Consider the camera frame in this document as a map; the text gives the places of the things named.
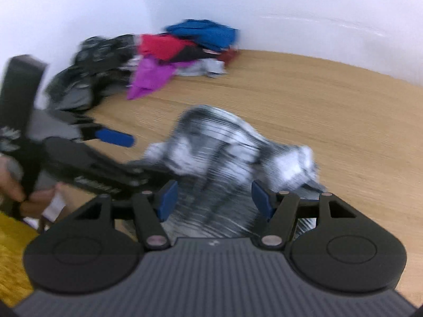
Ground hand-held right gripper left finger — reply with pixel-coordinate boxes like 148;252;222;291
71;180;179;250

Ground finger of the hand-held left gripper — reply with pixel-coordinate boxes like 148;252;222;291
123;160;174;189
80;123;136;148

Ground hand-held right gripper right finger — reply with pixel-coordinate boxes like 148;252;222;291
251;180;358;250

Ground black white plaid cloth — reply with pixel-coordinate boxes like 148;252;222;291
127;105;323;239

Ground person's left hand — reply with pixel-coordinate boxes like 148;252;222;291
0;156;67;219

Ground purple garment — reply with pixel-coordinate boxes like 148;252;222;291
126;56;178;101

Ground dark patterned garment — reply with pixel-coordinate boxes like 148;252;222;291
44;34;143;112

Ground red garment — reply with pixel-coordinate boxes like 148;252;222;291
137;34;198;62

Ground yellow cloth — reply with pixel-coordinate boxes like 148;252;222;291
0;211;41;308

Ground black garment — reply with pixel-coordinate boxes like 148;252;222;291
161;44;208;64

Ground grey garment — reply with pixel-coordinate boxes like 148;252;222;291
173;58;227;78

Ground blue garment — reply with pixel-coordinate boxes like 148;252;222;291
165;19;240;52

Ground maroon garment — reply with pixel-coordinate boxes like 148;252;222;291
216;48;239;67

